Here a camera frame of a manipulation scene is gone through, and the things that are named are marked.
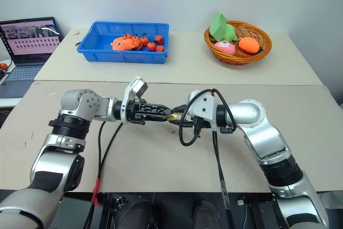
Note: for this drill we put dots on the small orange tangerine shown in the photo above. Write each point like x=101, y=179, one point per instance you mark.
x=144, y=41
x=136, y=40
x=128, y=36
x=160, y=48
x=151, y=47
x=159, y=39

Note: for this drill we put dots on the brown wicker basket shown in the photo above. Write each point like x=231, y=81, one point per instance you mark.
x=238, y=58

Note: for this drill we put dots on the orange plush toy with face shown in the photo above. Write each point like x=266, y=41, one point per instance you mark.
x=122, y=44

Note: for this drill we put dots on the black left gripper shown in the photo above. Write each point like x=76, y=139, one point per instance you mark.
x=135, y=112

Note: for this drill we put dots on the green plush toy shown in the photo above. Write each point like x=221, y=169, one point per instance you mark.
x=221, y=28

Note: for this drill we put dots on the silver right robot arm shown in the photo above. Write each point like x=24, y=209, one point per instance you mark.
x=262, y=129

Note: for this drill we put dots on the orange plush fruit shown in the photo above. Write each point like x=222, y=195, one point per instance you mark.
x=249, y=44

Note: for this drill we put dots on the black metal frame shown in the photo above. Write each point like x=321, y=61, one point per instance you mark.
x=107, y=213

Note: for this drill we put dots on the pink plush toy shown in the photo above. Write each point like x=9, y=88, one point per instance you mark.
x=225, y=47

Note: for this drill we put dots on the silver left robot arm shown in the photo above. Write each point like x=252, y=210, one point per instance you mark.
x=53, y=164

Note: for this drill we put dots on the dark rounded shape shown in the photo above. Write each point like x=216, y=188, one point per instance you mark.
x=207, y=213
x=139, y=214

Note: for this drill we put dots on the small orange object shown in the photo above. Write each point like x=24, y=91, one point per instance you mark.
x=3, y=66

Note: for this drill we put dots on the grey open laptop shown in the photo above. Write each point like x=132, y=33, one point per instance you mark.
x=26, y=46

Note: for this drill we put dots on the small dark twig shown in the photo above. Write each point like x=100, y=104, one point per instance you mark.
x=77, y=43

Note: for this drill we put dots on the brass padlock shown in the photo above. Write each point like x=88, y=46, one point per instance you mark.
x=173, y=117

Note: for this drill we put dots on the blue plastic bin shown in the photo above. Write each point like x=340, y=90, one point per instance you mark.
x=99, y=44

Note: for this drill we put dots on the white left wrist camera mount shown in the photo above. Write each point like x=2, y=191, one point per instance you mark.
x=126, y=97

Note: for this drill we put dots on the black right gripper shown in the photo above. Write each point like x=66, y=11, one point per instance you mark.
x=206, y=125

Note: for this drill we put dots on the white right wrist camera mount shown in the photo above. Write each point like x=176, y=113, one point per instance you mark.
x=205, y=103

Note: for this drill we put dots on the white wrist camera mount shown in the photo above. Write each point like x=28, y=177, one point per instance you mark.
x=126, y=97
x=205, y=103

